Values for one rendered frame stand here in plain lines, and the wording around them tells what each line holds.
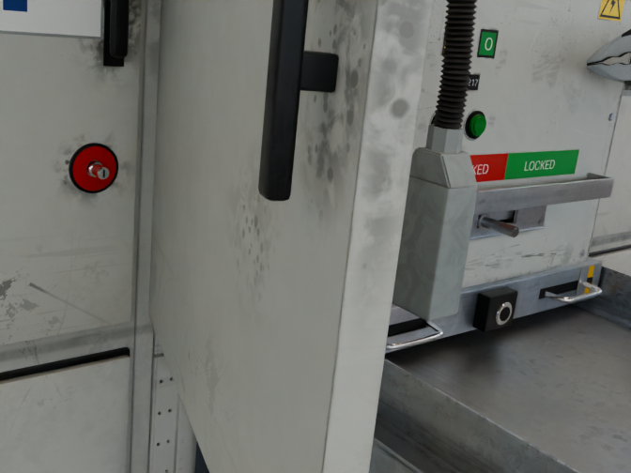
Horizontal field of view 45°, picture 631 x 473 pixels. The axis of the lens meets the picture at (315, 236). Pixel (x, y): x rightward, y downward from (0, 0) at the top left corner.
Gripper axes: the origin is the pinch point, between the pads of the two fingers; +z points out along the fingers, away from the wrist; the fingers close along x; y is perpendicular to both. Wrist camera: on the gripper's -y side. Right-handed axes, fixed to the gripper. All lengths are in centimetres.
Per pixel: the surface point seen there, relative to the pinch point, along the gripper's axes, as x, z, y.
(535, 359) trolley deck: -37.4, 5.9, -13.3
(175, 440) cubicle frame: -47, 52, -36
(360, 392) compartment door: -20, -8, -72
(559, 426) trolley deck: -39.5, -2.2, -28.3
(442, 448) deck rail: -36, 3, -44
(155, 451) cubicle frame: -48, 53, -39
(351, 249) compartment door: -11, -9, -74
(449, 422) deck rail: -34, 2, -44
